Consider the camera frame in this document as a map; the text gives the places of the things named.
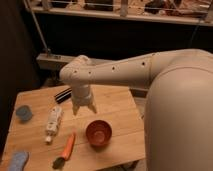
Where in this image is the orange handled brush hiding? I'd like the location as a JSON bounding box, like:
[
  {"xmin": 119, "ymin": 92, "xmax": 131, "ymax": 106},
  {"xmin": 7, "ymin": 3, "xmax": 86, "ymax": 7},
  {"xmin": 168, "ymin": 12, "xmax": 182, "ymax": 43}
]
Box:
[{"xmin": 52, "ymin": 133, "xmax": 76, "ymax": 169}]

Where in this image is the black rectangular object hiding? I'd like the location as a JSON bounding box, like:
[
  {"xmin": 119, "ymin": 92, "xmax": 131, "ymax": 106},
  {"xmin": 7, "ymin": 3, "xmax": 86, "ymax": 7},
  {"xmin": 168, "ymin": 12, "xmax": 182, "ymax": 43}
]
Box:
[{"xmin": 54, "ymin": 88, "xmax": 72, "ymax": 104}]

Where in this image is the blue sponge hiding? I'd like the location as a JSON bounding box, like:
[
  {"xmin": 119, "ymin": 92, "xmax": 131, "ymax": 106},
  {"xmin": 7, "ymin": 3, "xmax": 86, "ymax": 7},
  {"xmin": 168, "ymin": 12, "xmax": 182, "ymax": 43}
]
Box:
[{"xmin": 7, "ymin": 151, "xmax": 29, "ymax": 171}]

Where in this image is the white tube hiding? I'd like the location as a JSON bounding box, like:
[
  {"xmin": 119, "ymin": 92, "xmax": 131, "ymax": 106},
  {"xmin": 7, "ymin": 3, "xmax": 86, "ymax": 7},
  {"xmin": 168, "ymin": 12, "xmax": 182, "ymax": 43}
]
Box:
[{"xmin": 45, "ymin": 106, "xmax": 63, "ymax": 143}]

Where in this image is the metal rod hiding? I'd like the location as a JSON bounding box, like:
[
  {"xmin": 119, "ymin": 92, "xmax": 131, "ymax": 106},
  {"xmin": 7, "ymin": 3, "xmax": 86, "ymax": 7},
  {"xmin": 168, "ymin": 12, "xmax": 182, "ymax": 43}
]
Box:
[{"xmin": 26, "ymin": 0, "xmax": 51, "ymax": 57}]

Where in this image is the blue ceramic cup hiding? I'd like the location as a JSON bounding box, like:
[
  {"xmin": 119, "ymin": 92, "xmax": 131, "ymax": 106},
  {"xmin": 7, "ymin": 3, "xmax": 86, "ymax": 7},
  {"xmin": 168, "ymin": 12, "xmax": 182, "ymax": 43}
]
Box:
[{"xmin": 16, "ymin": 105, "xmax": 32, "ymax": 122}]

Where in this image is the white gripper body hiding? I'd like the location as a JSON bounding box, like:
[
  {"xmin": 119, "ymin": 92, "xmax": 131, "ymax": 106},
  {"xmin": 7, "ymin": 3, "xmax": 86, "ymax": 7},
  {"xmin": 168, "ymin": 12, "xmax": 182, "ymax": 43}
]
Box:
[{"xmin": 71, "ymin": 85, "xmax": 94, "ymax": 108}]

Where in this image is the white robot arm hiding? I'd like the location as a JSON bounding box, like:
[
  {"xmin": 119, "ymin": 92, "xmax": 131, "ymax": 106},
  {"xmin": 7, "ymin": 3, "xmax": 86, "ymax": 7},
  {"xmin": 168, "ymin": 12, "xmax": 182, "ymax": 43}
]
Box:
[{"xmin": 60, "ymin": 49, "xmax": 213, "ymax": 171}]

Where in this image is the brown ceramic bowl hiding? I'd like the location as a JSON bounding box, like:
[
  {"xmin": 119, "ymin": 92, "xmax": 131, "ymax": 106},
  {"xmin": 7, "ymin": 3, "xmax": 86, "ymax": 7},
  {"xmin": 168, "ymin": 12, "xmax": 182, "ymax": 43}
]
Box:
[{"xmin": 86, "ymin": 120, "xmax": 112, "ymax": 147}]

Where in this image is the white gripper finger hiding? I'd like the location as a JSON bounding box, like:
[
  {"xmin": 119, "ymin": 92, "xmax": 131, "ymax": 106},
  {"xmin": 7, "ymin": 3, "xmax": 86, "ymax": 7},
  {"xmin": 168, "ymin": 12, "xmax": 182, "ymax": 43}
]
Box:
[
  {"xmin": 72, "ymin": 105, "xmax": 80, "ymax": 116},
  {"xmin": 88, "ymin": 103, "xmax": 97, "ymax": 113}
]

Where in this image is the wooden shelf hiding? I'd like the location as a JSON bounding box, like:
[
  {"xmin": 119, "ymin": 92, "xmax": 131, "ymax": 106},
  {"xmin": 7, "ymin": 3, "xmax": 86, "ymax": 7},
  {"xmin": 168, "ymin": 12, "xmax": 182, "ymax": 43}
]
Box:
[{"xmin": 23, "ymin": 0, "xmax": 213, "ymax": 27}]

